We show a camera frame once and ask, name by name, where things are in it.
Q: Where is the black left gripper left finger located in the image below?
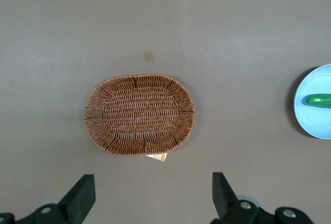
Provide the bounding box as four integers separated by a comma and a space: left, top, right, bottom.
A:
0, 174, 97, 224

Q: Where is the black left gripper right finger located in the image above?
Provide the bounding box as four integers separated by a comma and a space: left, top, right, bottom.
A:
210, 172, 315, 224

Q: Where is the orange paper tag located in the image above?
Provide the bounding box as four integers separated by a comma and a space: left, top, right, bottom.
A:
145, 153, 168, 162

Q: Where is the brown oval wicker basket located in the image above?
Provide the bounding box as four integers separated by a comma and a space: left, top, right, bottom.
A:
83, 73, 195, 157

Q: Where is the light blue round plate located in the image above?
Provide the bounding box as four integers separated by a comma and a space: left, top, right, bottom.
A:
294, 64, 331, 140

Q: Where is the green cucumber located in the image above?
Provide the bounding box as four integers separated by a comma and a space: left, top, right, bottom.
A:
305, 94, 331, 109

